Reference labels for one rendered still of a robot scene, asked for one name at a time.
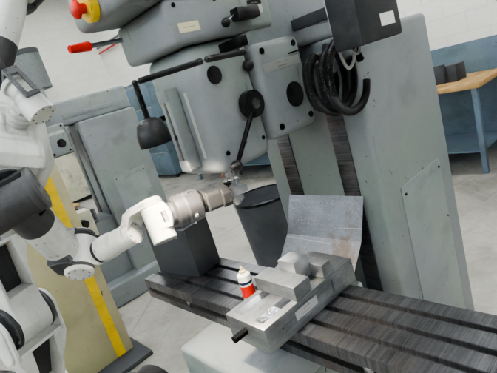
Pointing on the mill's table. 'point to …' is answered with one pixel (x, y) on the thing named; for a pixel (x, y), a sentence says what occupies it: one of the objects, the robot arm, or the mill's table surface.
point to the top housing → (115, 14)
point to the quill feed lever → (248, 109)
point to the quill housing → (213, 106)
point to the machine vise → (287, 308)
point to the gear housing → (184, 27)
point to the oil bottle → (245, 283)
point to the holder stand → (188, 250)
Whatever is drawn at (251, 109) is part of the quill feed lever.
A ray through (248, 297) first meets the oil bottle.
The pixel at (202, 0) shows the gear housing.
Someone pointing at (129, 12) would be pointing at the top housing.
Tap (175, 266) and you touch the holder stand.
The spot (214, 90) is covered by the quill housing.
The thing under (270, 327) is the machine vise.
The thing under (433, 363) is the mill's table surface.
